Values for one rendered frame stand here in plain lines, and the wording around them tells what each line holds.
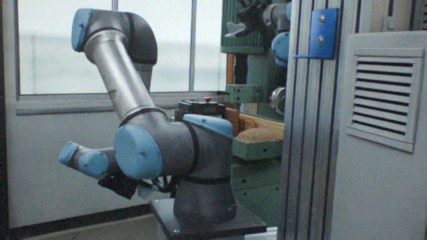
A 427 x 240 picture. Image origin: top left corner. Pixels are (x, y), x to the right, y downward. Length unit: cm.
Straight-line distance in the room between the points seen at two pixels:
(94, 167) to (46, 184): 165
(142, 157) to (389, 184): 47
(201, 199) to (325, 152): 32
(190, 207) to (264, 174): 69
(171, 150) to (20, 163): 203
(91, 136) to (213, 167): 203
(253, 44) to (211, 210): 88
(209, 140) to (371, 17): 43
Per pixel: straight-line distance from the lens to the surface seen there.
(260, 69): 181
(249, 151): 148
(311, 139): 85
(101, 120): 295
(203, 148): 94
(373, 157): 64
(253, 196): 164
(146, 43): 123
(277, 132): 158
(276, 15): 137
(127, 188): 149
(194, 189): 99
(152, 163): 88
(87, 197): 304
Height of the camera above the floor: 119
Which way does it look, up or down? 9 degrees down
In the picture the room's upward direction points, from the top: 2 degrees clockwise
